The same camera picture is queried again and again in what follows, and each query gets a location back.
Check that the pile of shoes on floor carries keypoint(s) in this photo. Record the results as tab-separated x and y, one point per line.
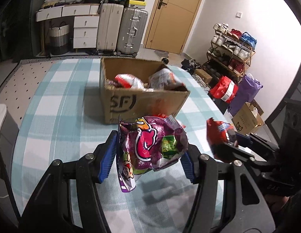
190	65

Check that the silver suitcase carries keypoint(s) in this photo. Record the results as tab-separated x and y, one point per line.
131	30

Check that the purple grape snack bag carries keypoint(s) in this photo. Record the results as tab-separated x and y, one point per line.
112	83

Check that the person's right hand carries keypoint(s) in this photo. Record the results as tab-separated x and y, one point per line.
278	204

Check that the red gift bag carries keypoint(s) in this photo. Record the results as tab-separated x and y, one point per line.
225	90

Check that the cardboard SF express box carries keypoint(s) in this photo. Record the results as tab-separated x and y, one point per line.
132	103

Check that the woven laundry basket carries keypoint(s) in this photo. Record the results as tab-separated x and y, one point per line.
59	39

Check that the red orange cookie packet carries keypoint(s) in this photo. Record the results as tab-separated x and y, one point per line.
220	133

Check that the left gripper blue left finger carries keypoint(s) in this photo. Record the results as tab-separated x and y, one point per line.
105	156

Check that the wooden door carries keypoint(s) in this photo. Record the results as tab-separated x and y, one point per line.
170	24

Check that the beige suitcase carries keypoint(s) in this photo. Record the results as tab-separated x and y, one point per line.
109	25

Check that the white drawer desk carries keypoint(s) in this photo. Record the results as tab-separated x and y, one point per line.
76	15

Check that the shoe rack with shoes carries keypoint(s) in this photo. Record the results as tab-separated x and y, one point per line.
230	53

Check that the small cardboard box on floor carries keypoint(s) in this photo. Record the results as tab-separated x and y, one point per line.
247	120

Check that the white red noodle snack bag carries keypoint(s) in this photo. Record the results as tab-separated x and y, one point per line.
164	79

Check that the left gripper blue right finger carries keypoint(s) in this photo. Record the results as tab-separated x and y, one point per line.
188	167

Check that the silver purple snack bag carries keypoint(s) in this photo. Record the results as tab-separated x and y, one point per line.
149	143

